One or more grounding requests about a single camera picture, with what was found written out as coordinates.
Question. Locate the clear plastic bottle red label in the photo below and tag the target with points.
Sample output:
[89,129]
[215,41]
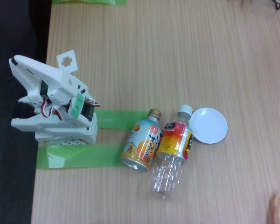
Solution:
[175,140]

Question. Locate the orange juice bottle can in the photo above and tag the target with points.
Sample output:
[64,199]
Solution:
[142,142]

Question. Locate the short green tape strip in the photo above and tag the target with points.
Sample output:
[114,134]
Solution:
[116,119]

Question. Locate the long green tape strip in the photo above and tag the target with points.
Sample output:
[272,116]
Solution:
[95,156]

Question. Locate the white round plate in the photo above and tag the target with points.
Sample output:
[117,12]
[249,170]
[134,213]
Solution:
[210,126]

